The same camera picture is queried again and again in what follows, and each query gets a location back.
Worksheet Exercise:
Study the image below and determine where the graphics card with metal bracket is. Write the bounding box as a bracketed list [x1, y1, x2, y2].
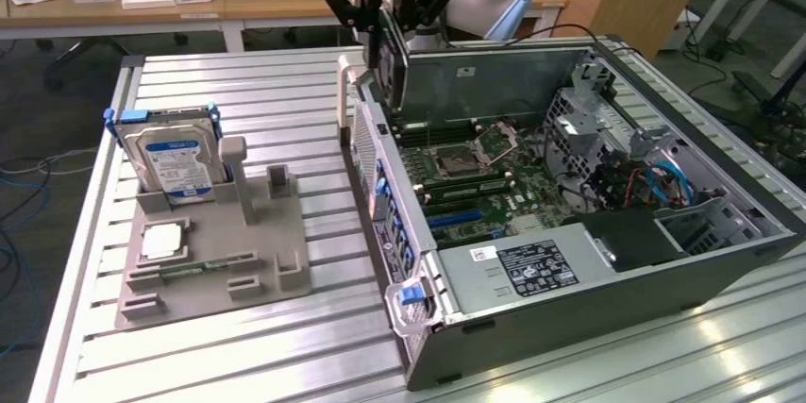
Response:
[362, 0, 412, 114]

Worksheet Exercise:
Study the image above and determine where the silver socket cover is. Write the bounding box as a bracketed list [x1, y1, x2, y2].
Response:
[471, 118, 525, 157]

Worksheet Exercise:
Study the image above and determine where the silver perforated drive cage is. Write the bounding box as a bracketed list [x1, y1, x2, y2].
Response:
[540, 86, 637, 187]

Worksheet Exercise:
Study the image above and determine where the CPU socket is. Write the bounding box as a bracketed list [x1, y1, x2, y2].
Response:
[433, 143, 489, 182]

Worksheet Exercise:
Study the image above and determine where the RAM stick with white label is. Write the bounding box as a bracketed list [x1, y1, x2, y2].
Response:
[421, 177, 512, 201]

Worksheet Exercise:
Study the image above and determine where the hard disk in blue caddy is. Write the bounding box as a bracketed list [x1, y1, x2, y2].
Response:
[101, 103, 224, 209]

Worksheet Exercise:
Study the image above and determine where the green motherboard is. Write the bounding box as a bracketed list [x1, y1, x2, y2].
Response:
[386, 105, 568, 253]

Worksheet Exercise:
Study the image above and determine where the blue expansion slot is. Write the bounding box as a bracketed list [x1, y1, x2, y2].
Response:
[425, 208, 487, 230]

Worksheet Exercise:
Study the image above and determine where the silver CPU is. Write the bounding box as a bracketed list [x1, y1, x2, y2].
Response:
[141, 225, 188, 260]

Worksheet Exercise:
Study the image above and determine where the grey power supply unit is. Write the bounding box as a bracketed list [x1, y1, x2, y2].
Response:
[432, 223, 619, 318]

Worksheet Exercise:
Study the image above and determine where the green RAM stick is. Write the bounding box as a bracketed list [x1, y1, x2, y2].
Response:
[156, 259, 234, 281]

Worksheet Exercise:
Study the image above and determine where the silver disk bay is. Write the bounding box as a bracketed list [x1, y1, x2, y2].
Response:
[651, 185, 767, 258]

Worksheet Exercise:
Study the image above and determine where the grey parts rack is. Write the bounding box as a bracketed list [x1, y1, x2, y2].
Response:
[113, 134, 314, 331]

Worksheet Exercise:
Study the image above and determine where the open dark PC case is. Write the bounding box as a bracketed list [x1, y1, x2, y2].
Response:
[338, 34, 806, 393]

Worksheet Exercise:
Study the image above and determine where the black power cable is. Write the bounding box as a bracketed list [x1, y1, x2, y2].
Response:
[496, 22, 607, 45]

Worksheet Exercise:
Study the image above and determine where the beige case stop post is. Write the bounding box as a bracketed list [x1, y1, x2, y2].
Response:
[336, 53, 372, 140]

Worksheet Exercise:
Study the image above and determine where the white desk frame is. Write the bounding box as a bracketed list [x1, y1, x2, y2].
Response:
[688, 0, 806, 78]

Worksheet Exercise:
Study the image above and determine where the red wire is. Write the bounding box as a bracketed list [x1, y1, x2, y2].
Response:
[619, 165, 660, 209]

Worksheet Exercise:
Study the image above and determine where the blue wire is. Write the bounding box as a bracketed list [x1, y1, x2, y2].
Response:
[651, 160, 697, 209]

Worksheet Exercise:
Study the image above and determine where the blue floor cable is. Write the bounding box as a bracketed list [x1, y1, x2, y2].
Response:
[0, 171, 53, 358]

